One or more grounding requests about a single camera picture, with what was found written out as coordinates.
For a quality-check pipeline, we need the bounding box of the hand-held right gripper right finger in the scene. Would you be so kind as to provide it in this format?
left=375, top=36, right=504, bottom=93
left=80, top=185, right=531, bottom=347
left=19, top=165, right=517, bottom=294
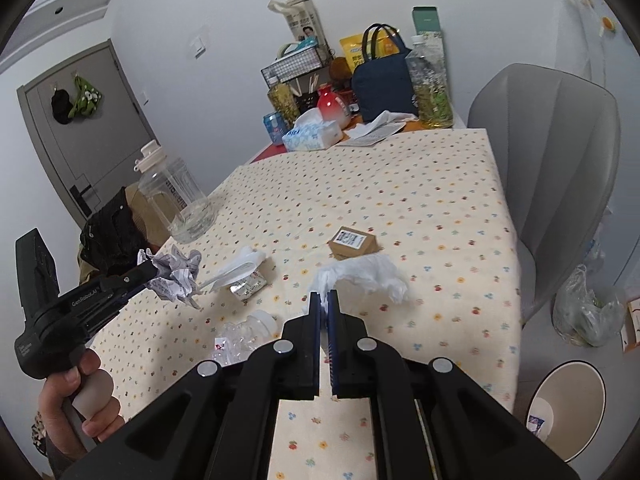
left=327, top=291, right=581, bottom=480

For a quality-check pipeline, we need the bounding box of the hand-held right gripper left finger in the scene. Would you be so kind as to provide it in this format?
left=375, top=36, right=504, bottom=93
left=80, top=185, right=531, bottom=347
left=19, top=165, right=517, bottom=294
left=55, top=292, right=321, bottom=480

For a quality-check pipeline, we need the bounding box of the printed paper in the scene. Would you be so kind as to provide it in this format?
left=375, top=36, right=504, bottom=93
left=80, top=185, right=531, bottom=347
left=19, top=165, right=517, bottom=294
left=149, top=245, right=204, bottom=311

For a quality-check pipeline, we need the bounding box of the crushed clear plastic bottle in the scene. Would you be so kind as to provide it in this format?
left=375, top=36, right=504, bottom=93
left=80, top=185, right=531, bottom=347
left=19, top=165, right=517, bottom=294
left=212, top=309, right=279, bottom=367

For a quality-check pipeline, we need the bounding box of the white tissue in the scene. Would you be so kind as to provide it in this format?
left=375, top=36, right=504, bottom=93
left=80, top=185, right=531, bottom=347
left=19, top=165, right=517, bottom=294
left=312, top=254, right=412, bottom=306

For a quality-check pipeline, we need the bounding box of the small green snack packet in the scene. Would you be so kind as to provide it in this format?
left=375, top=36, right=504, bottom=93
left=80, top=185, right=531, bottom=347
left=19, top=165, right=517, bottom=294
left=227, top=270, right=267, bottom=303

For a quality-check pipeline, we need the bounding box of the white plastic utensil wrapper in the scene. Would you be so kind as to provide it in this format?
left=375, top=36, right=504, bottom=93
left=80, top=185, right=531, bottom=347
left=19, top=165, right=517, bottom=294
left=199, top=246, right=269, bottom=293

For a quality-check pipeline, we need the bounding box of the small cardboard box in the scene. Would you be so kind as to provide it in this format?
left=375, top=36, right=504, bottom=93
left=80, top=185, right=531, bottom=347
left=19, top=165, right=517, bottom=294
left=327, top=226, right=381, bottom=262

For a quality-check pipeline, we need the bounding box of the white trash bin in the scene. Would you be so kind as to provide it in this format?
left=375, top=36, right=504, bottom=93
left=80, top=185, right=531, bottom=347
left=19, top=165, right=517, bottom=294
left=525, top=360, right=621, bottom=463

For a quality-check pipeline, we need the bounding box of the person's left hand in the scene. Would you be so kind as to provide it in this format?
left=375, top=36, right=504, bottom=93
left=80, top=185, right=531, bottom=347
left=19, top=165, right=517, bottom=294
left=37, top=349, right=126, bottom=462

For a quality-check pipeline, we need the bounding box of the black garment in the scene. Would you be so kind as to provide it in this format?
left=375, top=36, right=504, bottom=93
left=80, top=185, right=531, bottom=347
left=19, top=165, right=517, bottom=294
left=79, top=187, right=151, bottom=273

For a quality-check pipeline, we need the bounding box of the large clear water jug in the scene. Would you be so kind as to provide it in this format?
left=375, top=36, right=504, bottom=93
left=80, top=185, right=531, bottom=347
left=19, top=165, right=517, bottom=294
left=134, top=141, right=217, bottom=245

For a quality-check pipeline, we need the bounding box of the grey door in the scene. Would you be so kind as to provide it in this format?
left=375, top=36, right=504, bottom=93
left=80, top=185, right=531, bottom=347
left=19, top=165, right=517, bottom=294
left=17, top=42, right=161, bottom=226

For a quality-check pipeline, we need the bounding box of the red table mat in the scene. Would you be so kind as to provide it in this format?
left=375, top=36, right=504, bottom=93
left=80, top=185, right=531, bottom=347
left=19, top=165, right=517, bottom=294
left=247, top=142, right=288, bottom=163

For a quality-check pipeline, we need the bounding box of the green plush hat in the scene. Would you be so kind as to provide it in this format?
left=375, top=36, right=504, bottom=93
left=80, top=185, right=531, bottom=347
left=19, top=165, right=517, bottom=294
left=67, top=75, right=106, bottom=121

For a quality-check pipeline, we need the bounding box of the black hat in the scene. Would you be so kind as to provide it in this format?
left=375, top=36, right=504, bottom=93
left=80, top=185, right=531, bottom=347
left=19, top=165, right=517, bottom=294
left=50, top=87, right=76, bottom=126

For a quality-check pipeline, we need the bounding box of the blue drink can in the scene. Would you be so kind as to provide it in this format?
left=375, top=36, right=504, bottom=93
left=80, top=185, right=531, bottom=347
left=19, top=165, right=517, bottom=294
left=263, top=112, right=288, bottom=146

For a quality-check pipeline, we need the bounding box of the blue and white tissue box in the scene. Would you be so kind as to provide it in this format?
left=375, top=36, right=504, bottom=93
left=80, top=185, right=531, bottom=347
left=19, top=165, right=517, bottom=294
left=281, top=107, right=346, bottom=152

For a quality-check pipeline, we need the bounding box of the white paper packet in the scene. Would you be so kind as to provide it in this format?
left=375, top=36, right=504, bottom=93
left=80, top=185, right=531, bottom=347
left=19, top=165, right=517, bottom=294
left=335, top=127, right=396, bottom=148

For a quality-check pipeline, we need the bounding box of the yellow tea bottle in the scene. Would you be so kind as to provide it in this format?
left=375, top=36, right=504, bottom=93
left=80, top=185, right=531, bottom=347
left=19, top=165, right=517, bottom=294
left=267, top=76, right=301, bottom=128

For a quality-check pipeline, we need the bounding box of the black utensil holder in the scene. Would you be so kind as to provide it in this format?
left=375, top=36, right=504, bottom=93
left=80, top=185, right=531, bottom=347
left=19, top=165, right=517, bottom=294
left=292, top=77, right=321, bottom=116

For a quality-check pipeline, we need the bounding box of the crumpled tissue and paper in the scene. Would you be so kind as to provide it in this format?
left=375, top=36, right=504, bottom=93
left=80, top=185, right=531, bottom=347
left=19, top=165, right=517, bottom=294
left=350, top=110, right=418, bottom=136

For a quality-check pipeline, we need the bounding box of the red and white vase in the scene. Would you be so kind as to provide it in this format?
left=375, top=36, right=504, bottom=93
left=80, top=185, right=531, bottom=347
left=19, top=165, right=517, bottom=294
left=317, top=85, right=353, bottom=126

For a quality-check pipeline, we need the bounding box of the clear plastic bag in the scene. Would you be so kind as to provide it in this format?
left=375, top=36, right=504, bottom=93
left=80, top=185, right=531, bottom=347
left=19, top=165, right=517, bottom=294
left=552, top=265, right=626, bottom=348

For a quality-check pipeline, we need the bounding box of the navy lunch bag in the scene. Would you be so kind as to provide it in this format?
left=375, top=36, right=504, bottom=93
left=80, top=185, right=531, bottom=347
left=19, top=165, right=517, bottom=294
left=350, top=23, right=421, bottom=121

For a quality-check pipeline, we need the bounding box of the clear bottle with plants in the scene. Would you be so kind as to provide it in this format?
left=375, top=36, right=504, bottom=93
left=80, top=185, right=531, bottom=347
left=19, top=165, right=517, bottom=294
left=405, top=34, right=453, bottom=130

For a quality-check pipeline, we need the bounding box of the white printed tote bag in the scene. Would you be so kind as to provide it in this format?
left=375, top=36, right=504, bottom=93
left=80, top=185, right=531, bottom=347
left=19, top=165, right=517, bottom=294
left=269, top=0, right=331, bottom=51

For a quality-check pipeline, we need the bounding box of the yellow snack bag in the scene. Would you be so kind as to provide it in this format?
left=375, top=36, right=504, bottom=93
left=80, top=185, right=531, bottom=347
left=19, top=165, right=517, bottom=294
left=340, top=34, right=401, bottom=68

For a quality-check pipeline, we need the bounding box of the grey upholstered chair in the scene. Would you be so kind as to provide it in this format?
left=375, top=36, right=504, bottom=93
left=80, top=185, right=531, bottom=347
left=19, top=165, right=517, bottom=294
left=465, top=63, right=621, bottom=321

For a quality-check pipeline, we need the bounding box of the orange and white box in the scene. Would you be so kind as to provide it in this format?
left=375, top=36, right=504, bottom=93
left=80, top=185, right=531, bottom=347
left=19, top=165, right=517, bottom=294
left=622, top=297, right=640, bottom=353

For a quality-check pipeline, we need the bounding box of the tall green box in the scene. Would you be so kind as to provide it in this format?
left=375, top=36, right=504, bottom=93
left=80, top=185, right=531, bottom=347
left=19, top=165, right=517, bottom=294
left=412, top=6, right=443, bottom=41

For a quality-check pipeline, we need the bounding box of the white refrigerator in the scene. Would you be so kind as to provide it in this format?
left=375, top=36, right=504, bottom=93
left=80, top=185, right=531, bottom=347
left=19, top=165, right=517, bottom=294
left=552, top=0, right=638, bottom=281

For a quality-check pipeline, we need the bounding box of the black door handle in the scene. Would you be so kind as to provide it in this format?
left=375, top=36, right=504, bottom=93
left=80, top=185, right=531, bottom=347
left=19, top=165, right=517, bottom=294
left=70, top=185, right=98, bottom=213

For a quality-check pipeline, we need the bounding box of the black wire shelf basket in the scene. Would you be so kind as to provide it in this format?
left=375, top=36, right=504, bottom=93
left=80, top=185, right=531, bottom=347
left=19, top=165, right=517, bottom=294
left=260, top=45, right=333, bottom=83

